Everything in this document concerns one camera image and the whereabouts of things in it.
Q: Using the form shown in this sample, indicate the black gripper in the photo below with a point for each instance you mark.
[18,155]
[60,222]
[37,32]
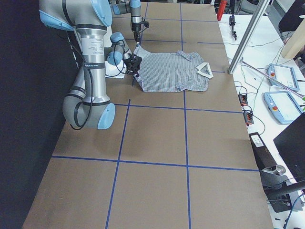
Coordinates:
[132,62]
[136,29]

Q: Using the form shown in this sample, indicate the metal reacher grabber tool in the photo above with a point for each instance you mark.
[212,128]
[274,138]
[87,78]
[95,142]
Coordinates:
[274,80]

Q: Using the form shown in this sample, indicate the black monitor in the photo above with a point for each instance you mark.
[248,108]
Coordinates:
[290,144]

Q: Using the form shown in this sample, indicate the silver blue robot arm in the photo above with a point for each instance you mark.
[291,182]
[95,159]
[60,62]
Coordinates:
[87,104]
[133,7]

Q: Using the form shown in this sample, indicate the navy white striped polo shirt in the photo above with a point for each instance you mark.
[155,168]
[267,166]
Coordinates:
[172,72]

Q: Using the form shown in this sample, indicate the black reacher grabber tool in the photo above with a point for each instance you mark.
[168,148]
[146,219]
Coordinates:
[232,19]

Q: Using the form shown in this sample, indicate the blue teach pendant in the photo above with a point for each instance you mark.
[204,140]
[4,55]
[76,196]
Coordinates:
[282,106]
[284,75]

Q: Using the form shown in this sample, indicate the black camera mount with knob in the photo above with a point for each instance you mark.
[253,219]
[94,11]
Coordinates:
[281,192]

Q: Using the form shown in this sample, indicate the red cylinder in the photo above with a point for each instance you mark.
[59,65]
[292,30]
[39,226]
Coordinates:
[221,9]

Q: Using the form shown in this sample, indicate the far blue teach pendant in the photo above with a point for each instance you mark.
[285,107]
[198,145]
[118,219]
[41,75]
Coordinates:
[284,75]

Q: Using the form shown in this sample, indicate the aluminium frame post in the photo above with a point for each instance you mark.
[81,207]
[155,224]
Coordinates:
[257,15]

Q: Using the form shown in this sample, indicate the black box with white label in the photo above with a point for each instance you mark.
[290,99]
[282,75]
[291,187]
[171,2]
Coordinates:
[262,155]

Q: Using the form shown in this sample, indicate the near blue teach pendant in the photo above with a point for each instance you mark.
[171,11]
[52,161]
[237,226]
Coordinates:
[282,106]

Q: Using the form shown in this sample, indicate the orange black connector strip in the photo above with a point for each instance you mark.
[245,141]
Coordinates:
[246,109]

